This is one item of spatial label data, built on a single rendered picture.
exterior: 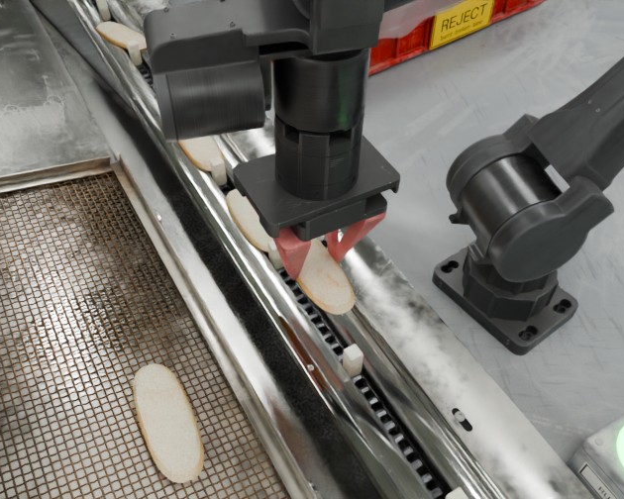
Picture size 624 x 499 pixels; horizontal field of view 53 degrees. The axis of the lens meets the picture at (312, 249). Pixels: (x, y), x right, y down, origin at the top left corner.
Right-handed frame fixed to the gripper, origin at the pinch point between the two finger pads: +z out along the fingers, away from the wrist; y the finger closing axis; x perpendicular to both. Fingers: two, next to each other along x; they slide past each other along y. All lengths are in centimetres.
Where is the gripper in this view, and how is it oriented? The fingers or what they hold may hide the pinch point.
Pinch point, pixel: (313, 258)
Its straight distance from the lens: 50.3
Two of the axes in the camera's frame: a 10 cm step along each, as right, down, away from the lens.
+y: -8.8, 3.4, -3.4
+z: -0.2, 6.7, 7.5
